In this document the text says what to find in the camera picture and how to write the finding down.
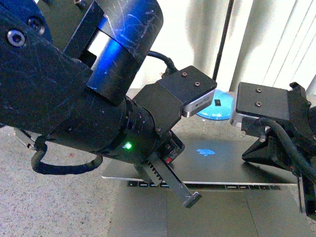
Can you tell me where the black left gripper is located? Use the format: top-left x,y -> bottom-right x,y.
108,83 -> 202,208

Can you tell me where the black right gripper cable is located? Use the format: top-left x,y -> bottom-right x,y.
258,117 -> 316,183

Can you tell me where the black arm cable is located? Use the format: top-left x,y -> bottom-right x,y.
31,143 -> 104,175

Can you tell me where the silver laptop with black keyboard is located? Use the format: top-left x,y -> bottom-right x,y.
102,139 -> 314,237

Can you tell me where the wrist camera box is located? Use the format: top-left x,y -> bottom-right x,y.
158,66 -> 217,118
230,82 -> 289,127

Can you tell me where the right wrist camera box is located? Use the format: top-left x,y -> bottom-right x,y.
230,82 -> 289,127

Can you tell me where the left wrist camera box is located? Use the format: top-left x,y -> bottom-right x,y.
158,66 -> 217,118

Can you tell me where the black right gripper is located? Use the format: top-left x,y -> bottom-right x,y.
241,82 -> 316,217

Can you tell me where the blue desk lamp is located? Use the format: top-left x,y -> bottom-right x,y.
197,0 -> 234,120

